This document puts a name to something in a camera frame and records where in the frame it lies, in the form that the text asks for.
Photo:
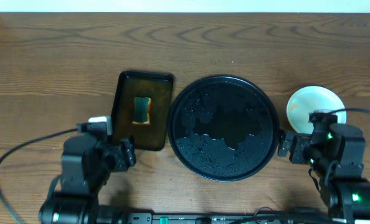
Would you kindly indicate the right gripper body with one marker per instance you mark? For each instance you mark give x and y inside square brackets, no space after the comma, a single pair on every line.
[303,152]

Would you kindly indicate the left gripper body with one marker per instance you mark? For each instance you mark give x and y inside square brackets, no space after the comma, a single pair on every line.
[120,156]

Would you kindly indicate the light blue plate front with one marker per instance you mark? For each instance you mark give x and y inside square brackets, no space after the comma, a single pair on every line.
[307,100]

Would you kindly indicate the green and orange sponge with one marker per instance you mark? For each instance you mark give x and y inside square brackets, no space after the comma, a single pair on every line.
[142,110]

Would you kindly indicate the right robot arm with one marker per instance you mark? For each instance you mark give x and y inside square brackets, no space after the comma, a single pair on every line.
[347,200]

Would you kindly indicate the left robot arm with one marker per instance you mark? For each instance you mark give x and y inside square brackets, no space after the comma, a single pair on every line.
[77,208]

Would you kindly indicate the black rectangular tray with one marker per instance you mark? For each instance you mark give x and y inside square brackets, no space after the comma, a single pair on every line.
[158,87]

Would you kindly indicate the black round tray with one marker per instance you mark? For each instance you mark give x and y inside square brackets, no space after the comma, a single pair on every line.
[223,128]

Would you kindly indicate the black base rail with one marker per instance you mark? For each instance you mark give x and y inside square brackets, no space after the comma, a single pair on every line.
[188,218]

